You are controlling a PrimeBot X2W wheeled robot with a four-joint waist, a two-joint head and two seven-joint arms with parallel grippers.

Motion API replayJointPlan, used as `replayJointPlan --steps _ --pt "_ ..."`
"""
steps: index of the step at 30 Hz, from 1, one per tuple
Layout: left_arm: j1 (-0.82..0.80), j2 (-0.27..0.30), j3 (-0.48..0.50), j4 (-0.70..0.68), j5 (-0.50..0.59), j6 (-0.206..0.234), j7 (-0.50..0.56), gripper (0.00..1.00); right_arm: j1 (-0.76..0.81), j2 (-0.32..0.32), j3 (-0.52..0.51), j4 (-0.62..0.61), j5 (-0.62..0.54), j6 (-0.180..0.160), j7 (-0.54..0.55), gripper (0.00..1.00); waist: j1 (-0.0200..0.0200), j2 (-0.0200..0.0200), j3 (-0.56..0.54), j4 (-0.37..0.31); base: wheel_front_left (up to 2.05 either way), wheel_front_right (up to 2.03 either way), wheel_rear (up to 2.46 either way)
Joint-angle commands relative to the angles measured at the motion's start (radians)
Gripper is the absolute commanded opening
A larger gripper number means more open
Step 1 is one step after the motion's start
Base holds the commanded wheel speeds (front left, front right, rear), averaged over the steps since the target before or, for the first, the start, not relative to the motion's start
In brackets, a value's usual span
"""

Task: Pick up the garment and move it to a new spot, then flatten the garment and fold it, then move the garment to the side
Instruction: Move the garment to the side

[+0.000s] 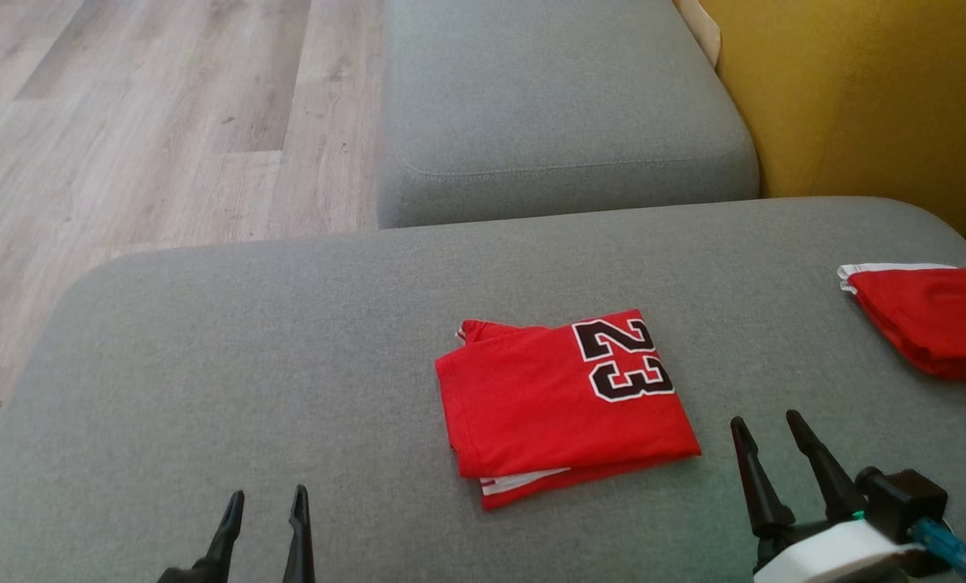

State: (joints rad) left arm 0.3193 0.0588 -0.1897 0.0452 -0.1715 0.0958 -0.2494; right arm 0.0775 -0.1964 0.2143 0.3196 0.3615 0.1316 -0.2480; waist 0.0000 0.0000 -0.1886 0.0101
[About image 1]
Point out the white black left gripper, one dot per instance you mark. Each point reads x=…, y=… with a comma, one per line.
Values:
x=181, y=576

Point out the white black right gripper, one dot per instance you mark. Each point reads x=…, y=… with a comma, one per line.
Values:
x=831, y=555

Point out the red number 23 jersey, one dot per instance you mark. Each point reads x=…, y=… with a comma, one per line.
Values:
x=547, y=405

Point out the red garment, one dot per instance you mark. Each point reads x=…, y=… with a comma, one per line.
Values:
x=936, y=320

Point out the large grey sofa chaise cushion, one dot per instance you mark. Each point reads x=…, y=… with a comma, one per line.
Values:
x=248, y=364

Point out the wide yellow sofa back cushion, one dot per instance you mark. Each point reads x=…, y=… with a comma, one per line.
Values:
x=871, y=97

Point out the grey sofa seat cushion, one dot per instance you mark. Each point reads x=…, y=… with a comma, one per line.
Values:
x=547, y=105

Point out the cream sofa label tag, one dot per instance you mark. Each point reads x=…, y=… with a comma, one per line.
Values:
x=700, y=28

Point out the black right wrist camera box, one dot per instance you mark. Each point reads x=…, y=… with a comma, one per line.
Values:
x=904, y=502

